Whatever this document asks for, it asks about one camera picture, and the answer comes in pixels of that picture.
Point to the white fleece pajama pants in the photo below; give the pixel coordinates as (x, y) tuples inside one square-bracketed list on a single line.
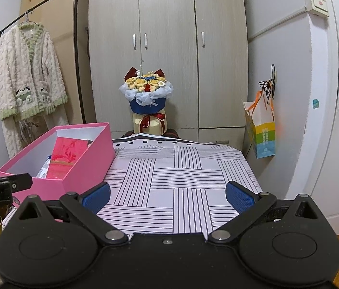
[(37, 129)]

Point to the striped bed sheet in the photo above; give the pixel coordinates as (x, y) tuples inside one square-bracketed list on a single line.
[(172, 180)]

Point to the pink cardboard box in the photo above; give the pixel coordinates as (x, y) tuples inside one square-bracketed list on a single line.
[(82, 168)]

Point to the black clothes rack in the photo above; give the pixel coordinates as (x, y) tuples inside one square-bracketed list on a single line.
[(76, 21)]

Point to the colourful paper gift bag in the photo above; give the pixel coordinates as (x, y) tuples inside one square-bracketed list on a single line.
[(264, 141)]

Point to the grey wooden wardrobe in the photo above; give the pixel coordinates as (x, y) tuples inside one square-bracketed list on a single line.
[(217, 66)]

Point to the white fleece pajama top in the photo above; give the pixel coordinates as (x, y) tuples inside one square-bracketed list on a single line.
[(22, 66)]

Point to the round teal sticker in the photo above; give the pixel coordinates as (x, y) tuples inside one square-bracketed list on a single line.
[(315, 104)]

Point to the white door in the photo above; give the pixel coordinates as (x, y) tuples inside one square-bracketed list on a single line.
[(337, 156)]

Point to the beige wall switch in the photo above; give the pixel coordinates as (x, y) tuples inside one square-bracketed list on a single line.
[(318, 3)]

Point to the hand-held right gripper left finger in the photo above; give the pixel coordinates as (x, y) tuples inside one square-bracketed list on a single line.
[(97, 197)]

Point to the red envelope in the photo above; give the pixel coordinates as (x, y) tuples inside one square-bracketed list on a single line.
[(67, 156)]

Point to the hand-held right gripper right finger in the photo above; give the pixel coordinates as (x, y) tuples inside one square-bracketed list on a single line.
[(241, 197)]

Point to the dark red stool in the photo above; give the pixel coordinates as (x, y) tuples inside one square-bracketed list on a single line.
[(172, 133)]

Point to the flower bouquet with blue wrap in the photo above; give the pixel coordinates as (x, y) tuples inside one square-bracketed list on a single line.
[(146, 102)]

